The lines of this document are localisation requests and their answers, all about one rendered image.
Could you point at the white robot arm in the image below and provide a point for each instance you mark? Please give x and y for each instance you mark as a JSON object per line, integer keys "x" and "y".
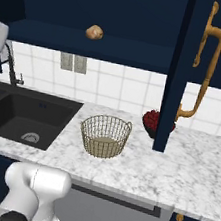
{"x": 36, "y": 185}

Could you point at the navy open cabinet door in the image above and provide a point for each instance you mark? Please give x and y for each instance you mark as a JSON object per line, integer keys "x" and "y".
{"x": 171, "y": 92}

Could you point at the red fruit pile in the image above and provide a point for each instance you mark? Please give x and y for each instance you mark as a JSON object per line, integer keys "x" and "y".
{"x": 151, "y": 119}

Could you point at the black bowl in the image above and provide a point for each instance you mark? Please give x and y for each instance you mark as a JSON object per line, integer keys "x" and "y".
{"x": 150, "y": 131}

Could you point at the black sink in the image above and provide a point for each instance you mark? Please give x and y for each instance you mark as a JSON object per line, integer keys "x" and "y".
{"x": 24, "y": 115}

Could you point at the black tap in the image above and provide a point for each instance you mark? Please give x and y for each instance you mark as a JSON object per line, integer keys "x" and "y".
{"x": 12, "y": 66}

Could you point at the grey dishwasher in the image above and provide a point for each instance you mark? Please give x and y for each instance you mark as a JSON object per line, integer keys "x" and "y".
{"x": 108, "y": 220}

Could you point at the grey wall socket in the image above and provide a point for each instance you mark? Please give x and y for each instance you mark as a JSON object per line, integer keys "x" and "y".
{"x": 66, "y": 61}
{"x": 80, "y": 64}

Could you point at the navy wall cabinet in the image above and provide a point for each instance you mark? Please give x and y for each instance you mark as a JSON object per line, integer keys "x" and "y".
{"x": 98, "y": 6}

